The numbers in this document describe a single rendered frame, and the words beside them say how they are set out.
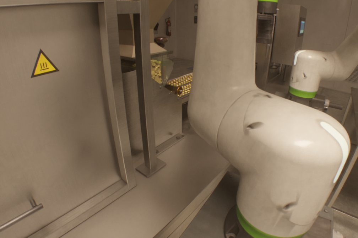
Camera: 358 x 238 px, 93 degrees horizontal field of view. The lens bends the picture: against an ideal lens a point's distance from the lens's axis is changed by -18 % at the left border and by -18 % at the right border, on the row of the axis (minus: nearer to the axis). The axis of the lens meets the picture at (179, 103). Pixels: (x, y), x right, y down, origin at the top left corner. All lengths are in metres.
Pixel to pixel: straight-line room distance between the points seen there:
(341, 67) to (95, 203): 1.02
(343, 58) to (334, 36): 3.94
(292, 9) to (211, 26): 1.22
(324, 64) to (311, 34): 4.02
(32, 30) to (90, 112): 0.21
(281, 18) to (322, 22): 3.44
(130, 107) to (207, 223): 0.40
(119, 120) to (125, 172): 0.16
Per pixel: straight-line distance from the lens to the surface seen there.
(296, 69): 0.93
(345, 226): 1.89
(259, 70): 1.53
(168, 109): 0.78
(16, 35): 0.42
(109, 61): 0.46
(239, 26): 0.32
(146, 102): 0.57
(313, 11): 4.96
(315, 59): 0.91
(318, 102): 0.98
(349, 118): 2.89
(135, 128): 0.69
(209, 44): 0.32
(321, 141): 0.25
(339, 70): 1.00
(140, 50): 0.54
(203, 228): 0.42
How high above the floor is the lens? 1.27
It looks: 24 degrees down
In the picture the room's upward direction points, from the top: straight up
